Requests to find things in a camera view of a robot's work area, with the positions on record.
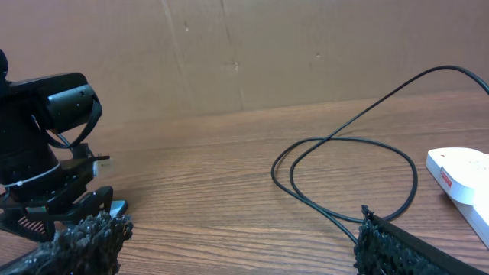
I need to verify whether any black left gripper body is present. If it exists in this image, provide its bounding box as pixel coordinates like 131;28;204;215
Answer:
1;110;92;214

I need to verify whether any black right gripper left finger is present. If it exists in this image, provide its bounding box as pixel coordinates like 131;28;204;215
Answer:
1;212;134;275

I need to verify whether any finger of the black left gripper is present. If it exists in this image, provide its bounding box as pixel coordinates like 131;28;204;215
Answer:
1;210;56;242
22;186;113;228

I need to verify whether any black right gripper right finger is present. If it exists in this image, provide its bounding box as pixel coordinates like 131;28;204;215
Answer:
354;205;488;275

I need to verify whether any black Samsung smartphone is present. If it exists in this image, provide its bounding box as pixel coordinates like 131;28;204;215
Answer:
109;200;128;217

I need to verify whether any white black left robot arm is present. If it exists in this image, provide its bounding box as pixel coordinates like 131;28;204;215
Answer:
1;55;113;242

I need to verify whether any white charger plug adapter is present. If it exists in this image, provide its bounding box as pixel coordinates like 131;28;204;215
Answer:
439;153;488;205

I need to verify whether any white power strip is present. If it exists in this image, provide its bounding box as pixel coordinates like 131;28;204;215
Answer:
426;147;488;244

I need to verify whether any black charger cable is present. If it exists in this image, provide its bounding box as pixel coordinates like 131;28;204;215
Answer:
270;66;489;245

